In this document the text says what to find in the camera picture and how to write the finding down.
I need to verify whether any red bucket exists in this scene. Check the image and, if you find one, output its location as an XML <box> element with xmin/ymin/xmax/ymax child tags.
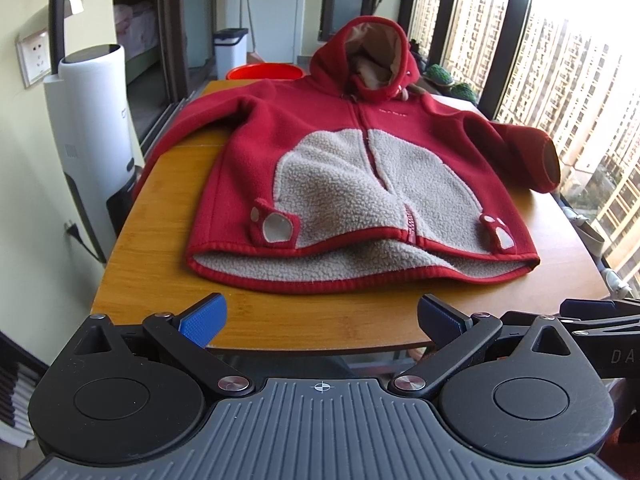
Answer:
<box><xmin>225</xmin><ymin>63</ymin><xmax>304</xmax><ymax>81</ymax></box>

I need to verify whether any black hose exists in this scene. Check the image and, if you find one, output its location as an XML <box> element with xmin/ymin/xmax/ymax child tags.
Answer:
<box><xmin>47</xmin><ymin>0</ymin><xmax>72</xmax><ymax>78</ymax></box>

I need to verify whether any striped black white object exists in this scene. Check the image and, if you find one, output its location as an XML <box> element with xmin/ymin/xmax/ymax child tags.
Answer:
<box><xmin>0</xmin><ymin>354</ymin><xmax>42</xmax><ymax>447</ymax></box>

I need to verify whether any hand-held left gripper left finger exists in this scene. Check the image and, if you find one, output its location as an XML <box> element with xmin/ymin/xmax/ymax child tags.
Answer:
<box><xmin>70</xmin><ymin>292</ymin><xmax>256</xmax><ymax>398</ymax></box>

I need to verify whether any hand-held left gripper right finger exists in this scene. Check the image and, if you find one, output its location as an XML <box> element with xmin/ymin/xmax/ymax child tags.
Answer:
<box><xmin>387</xmin><ymin>294</ymin><xmax>578</xmax><ymax>401</ymax></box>

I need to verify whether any black power plug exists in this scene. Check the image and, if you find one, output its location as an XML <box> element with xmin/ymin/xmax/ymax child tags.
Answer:
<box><xmin>63</xmin><ymin>220</ymin><xmax>107</xmax><ymax>265</ymax></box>

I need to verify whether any white tower appliance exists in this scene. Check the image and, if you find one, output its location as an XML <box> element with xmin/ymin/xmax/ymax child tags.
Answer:
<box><xmin>42</xmin><ymin>44</ymin><xmax>143</xmax><ymax>266</ymax></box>

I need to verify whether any black window frame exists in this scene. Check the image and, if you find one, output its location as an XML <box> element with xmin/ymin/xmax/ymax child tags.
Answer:
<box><xmin>399</xmin><ymin>0</ymin><xmax>537</xmax><ymax>122</ymax></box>

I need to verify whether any white wall socket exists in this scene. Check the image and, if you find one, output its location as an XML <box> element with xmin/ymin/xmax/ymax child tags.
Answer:
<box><xmin>15</xmin><ymin>30</ymin><xmax>53</xmax><ymax>90</ymax></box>

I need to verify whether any red fleece hooded jacket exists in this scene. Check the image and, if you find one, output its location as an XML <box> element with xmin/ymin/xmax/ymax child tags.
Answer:
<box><xmin>132</xmin><ymin>16</ymin><xmax>562</xmax><ymax>295</ymax></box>

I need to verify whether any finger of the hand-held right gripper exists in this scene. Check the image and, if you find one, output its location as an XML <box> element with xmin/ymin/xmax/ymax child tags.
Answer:
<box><xmin>559</xmin><ymin>298</ymin><xmax>640</xmax><ymax>320</ymax></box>
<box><xmin>501</xmin><ymin>310</ymin><xmax>640</xmax><ymax>336</ymax></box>

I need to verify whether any white trash bin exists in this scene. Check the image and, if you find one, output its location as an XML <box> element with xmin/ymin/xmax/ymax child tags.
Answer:
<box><xmin>213</xmin><ymin>27</ymin><xmax>249</xmax><ymax>69</ymax></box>

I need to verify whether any bed with pink bedding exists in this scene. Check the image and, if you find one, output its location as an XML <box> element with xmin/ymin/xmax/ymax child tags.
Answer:
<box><xmin>113</xmin><ymin>2</ymin><xmax>161</xmax><ymax>83</ymax></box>

